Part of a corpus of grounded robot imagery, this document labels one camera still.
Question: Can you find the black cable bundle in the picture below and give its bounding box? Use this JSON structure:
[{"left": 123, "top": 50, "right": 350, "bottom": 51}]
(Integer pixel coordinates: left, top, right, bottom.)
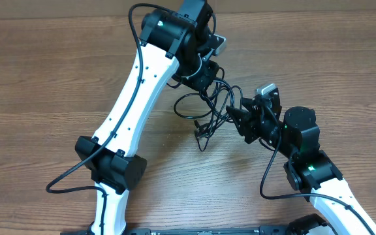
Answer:
[{"left": 173, "top": 67, "right": 244, "bottom": 153}]

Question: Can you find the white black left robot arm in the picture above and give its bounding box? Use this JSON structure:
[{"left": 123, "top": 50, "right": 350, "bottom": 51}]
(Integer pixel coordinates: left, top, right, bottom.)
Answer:
[{"left": 75, "top": 1, "right": 225, "bottom": 234}]

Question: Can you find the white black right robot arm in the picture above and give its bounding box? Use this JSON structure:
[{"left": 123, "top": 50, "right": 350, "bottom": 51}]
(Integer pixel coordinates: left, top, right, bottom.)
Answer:
[{"left": 227, "top": 88, "right": 376, "bottom": 234}]

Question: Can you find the black aluminium frame rail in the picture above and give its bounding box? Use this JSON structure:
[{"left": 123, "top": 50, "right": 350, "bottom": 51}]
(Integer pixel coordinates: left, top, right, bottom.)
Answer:
[{"left": 60, "top": 225, "right": 336, "bottom": 235}]

